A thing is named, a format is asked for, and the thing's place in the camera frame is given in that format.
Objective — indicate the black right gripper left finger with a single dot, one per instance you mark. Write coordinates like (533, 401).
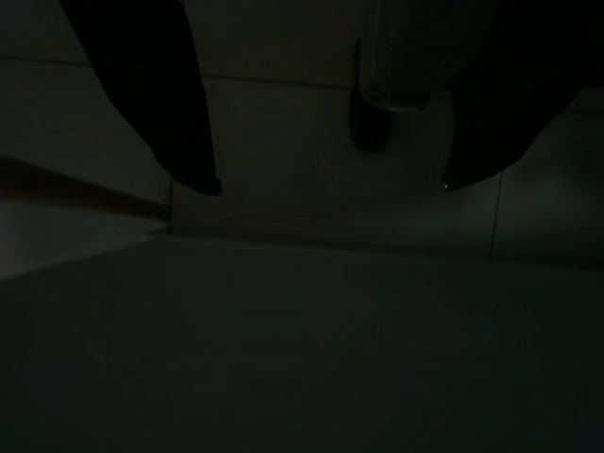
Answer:
(151, 94)

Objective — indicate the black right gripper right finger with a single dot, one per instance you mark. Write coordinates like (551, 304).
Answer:
(509, 94)

